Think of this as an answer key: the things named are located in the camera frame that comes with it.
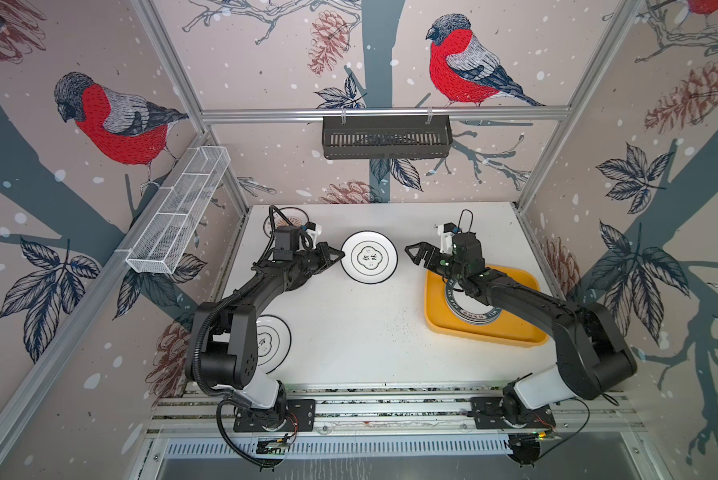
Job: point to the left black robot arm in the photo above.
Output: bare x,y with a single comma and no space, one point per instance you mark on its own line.
222,354

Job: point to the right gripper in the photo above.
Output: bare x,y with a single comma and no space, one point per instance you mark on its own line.
427,250

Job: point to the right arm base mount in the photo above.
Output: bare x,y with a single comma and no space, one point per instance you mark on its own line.
493,413

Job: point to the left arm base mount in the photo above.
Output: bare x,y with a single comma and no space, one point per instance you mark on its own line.
294,415

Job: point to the white plate grey emblem back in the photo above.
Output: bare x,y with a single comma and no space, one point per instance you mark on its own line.
370,257

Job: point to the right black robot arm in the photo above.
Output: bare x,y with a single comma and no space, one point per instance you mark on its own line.
592,355

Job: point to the dark green rim plate back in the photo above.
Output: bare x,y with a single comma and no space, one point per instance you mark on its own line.
468,309

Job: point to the white plate grey emblem front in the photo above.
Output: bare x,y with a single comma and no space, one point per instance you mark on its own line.
274,338

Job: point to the yellow plastic bin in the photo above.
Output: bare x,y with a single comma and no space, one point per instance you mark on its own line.
508,329

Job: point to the white mesh wall shelf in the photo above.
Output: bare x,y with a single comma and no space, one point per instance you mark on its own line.
170,230

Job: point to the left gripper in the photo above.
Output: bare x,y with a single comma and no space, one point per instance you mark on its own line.
323,251

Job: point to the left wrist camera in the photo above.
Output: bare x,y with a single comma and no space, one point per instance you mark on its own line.
310,234

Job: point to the black wire wall basket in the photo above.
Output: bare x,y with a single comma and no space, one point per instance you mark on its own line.
387,137

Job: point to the orange sunburst plate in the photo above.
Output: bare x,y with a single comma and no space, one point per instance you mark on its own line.
289,215

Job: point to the white plate grey emblem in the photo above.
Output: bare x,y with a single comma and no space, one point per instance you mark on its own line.
370,257
274,338

